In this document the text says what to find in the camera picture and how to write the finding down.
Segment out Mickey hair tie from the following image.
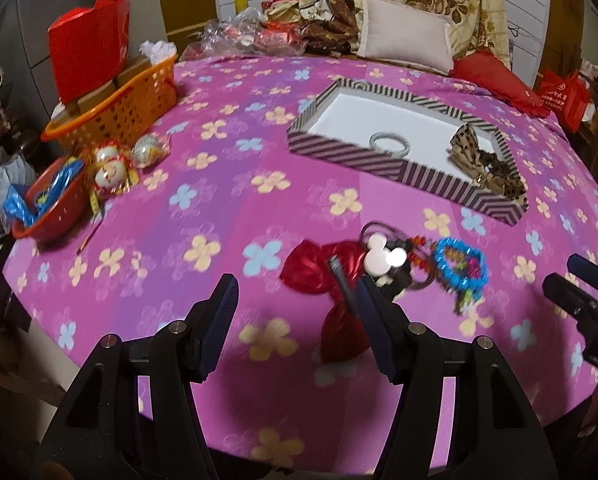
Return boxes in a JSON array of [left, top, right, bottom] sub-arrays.
[[359, 221, 420, 302]]

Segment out blue bead bracelet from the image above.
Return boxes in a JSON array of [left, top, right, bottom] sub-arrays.
[[432, 237, 490, 293]]

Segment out colourful bead bracelet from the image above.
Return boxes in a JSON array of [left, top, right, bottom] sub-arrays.
[[408, 235, 486, 316]]

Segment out red satin bow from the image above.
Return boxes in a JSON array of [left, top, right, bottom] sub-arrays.
[[279, 240, 369, 364]]

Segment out pink floral bedspread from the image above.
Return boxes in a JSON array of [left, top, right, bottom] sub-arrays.
[[5, 58, 598, 474]]

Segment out leopard bow scrunchie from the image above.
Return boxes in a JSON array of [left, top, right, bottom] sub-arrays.
[[448, 125, 527, 204]]

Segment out red shopping bag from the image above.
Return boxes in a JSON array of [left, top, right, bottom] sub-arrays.
[[538, 68, 590, 133]]

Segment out silver ornament ball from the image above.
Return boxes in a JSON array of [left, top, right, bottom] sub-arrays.
[[131, 133, 170, 169]]

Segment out red plastic bowl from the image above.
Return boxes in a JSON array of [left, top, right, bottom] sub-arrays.
[[4, 157, 90, 245]]

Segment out striped tray box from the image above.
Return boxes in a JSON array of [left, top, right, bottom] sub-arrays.
[[287, 78, 528, 226]]

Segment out red cushion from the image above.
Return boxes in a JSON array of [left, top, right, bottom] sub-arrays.
[[450, 50, 550, 118]]

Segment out orange plastic basket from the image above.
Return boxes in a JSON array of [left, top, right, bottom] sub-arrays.
[[41, 56, 178, 153]]

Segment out white tissue paper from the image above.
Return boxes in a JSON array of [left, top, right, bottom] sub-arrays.
[[139, 40, 177, 66]]

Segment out beige pillow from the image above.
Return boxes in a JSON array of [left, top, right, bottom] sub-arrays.
[[357, 0, 454, 75]]

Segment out clear plastic bag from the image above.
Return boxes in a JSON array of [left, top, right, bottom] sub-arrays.
[[180, 8, 306, 62]]

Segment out brown patterned cloth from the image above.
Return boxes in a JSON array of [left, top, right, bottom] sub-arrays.
[[299, 0, 360, 55]]

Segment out Santa plush toy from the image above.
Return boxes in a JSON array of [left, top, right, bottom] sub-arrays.
[[261, 0, 301, 24]]

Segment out grey cabinet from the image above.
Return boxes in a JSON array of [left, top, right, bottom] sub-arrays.
[[0, 0, 95, 128]]

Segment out silver hair tie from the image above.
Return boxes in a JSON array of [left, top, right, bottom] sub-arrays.
[[368, 131, 412, 158]]

